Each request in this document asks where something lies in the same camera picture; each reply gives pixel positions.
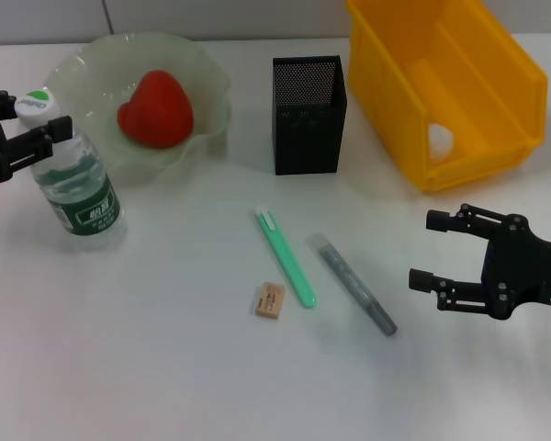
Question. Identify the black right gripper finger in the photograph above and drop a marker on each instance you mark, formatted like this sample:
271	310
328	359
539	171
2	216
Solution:
421	279
438	220

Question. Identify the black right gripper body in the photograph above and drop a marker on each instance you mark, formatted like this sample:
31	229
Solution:
523	271

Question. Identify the clear green-label water bottle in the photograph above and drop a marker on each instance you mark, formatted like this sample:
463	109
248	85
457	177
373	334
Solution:
87	202

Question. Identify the white paper ball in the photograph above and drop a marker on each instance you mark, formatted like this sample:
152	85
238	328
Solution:
441	140

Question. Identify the red orange fruit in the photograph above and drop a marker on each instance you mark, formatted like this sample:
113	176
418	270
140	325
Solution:
156	110

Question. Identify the grey marker pen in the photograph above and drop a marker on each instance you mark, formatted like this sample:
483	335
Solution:
353	289

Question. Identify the pale green wavy fruit plate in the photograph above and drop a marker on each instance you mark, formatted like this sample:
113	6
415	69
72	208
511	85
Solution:
119	59

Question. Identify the green pen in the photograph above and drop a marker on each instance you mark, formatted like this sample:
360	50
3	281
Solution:
284	262

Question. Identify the small beige eraser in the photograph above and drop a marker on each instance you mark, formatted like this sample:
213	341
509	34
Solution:
270	301

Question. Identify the black mesh pen holder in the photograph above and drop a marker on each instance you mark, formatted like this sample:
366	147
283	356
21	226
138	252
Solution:
305	138

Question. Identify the yellow plastic bin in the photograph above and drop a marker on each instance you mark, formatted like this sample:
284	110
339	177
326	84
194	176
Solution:
385	92

